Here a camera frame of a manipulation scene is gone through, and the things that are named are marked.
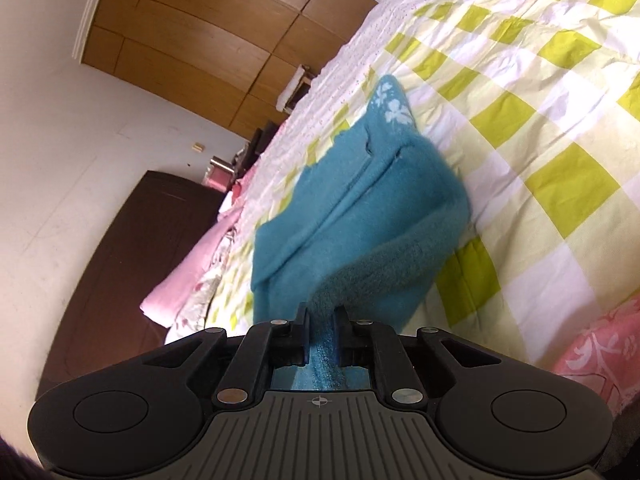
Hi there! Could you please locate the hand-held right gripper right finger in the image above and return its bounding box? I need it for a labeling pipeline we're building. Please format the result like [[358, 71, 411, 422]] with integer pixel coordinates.
[[335, 306, 501, 405]]

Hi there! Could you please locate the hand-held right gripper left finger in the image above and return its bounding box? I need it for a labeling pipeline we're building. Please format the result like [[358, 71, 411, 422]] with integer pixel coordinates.
[[150, 304, 311, 406]]

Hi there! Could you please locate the teal knitted sweater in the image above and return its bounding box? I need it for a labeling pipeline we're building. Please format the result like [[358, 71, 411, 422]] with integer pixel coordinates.
[[250, 74, 473, 392]]

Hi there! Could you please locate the floral printed pillowcase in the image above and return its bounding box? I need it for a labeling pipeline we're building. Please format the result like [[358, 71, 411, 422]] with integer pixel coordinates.
[[167, 210, 261, 346]]

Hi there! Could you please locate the pink pillow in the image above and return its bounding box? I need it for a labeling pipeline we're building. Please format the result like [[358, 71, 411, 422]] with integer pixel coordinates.
[[140, 217, 236, 331]]

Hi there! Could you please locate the pink storage box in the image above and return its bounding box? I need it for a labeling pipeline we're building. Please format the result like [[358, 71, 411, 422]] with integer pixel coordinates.
[[204, 167, 236, 193]]

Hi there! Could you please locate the dark wooden headboard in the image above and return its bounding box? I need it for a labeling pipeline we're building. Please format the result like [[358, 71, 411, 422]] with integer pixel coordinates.
[[42, 170, 226, 396]]

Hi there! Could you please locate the dark nightstand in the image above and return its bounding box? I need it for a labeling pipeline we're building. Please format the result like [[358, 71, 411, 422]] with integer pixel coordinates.
[[235, 120, 287, 173]]

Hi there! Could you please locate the cushioned stool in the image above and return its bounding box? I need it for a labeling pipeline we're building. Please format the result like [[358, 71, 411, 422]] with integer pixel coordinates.
[[275, 64, 317, 113]]

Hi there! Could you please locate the pink floral blanket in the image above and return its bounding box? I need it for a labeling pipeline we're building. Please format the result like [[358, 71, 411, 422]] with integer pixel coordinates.
[[552, 295, 640, 413]]

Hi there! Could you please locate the yellow checkered bed quilt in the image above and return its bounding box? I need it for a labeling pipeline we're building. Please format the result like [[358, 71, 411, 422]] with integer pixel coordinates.
[[165, 0, 640, 411]]

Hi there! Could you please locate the wooden wardrobe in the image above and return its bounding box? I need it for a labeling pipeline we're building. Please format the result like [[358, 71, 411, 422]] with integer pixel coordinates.
[[80, 0, 418, 141]]

